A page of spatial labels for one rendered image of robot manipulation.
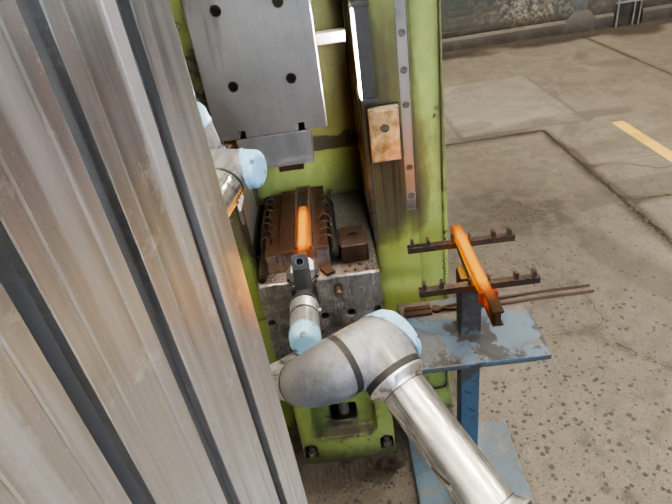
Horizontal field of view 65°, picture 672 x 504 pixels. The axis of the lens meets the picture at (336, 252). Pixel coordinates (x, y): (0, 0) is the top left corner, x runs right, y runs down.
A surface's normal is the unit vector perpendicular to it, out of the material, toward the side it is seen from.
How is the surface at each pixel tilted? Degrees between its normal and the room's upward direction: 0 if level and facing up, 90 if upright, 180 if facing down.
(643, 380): 0
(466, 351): 0
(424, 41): 90
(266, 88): 90
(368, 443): 90
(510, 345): 0
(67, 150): 90
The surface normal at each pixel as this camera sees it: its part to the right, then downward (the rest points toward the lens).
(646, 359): -0.13, -0.83
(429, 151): 0.06, 0.55
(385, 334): 0.18, -0.58
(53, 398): 0.97, 0.00
